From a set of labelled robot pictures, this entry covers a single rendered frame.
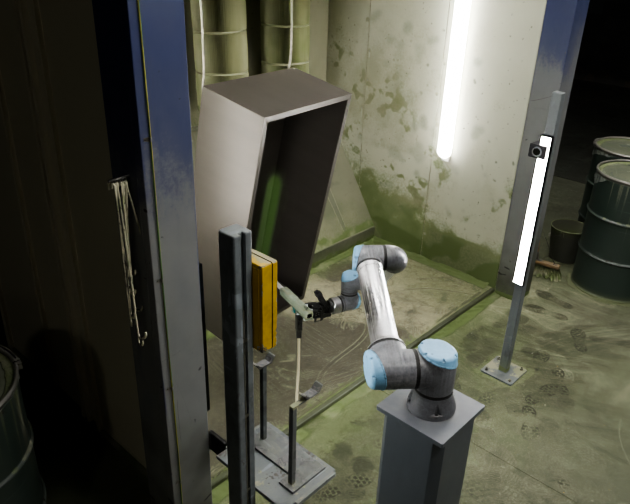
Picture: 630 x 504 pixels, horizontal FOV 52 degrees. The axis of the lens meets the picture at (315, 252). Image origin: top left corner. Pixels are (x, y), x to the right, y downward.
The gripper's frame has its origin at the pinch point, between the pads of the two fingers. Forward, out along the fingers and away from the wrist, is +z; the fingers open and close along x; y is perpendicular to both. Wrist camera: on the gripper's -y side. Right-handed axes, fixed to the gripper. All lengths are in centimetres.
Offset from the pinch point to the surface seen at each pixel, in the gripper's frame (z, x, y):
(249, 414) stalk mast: 79, -122, -51
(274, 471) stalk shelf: 69, -118, -22
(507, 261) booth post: -181, 30, 20
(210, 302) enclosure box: 44.4, 6.5, -11.9
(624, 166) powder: -273, 24, -40
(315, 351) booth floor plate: -27, 25, 48
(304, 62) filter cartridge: -72, 137, -101
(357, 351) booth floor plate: -50, 14, 48
